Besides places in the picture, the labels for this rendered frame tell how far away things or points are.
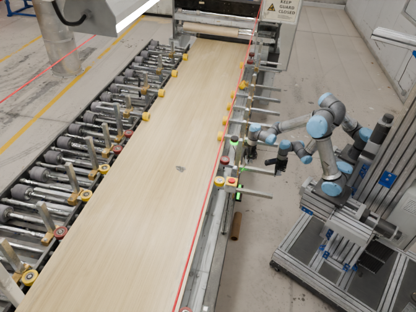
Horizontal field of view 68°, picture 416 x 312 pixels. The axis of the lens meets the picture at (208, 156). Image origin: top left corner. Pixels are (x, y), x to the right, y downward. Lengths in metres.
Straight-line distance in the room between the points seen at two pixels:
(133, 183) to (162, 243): 0.56
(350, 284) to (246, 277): 0.85
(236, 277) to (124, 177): 1.33
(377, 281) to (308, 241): 0.60
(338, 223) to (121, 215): 1.44
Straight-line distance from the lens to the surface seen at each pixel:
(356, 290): 2.93
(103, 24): 0.76
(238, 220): 3.15
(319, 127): 1.84
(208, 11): 4.70
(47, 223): 2.20
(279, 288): 2.94
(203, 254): 2.27
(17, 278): 2.14
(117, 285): 1.89
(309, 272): 2.83
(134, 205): 2.18
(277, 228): 3.28
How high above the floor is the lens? 2.56
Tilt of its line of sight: 41 degrees down
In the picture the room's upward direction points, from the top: 4 degrees clockwise
